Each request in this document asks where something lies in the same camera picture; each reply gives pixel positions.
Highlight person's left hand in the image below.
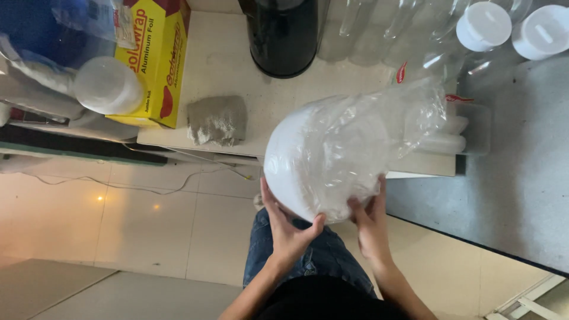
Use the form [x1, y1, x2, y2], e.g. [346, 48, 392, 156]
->
[260, 177, 328, 265]

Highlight person's right hand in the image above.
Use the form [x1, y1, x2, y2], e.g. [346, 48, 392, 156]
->
[347, 175, 393, 268]

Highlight bagged stack of white bowls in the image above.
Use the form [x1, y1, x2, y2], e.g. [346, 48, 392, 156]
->
[263, 76, 448, 225]

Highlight person's blue jeans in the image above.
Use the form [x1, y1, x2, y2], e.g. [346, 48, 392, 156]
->
[242, 207, 378, 299]

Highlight person's black shirt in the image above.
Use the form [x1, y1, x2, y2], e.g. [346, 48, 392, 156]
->
[255, 275, 412, 320]

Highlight grey crumpled cloth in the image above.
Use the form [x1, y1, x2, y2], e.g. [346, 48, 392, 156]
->
[186, 95, 248, 148]

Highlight clear plastic box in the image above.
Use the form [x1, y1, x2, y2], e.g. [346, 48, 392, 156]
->
[417, 95, 492, 156]

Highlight clear plastic bottle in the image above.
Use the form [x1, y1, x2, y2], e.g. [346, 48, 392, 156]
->
[385, 0, 468, 86]
[351, 0, 425, 68]
[317, 0, 378, 63]

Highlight black cylindrical flask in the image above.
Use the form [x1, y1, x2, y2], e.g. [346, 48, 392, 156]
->
[238, 0, 321, 80]

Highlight yellow aluminium foil box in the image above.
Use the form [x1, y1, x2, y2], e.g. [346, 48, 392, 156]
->
[106, 0, 192, 130]

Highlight dark shelf board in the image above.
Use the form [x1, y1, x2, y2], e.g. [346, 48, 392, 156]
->
[0, 124, 170, 168]

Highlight clear jar with white lid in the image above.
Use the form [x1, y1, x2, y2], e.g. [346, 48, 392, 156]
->
[511, 4, 569, 63]
[455, 1, 518, 89]

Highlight white plastic bag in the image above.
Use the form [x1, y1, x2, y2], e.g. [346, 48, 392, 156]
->
[0, 36, 140, 144]

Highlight clear plastic packet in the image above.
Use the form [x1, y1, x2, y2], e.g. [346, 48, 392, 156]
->
[50, 0, 138, 50]

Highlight blue plastic bag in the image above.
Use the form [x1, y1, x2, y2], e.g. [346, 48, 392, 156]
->
[0, 0, 117, 69]

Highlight thin white cable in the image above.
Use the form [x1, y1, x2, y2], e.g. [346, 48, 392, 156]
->
[21, 142, 259, 196]

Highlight white metal frame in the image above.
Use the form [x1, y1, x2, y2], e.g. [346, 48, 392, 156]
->
[484, 275, 569, 320]

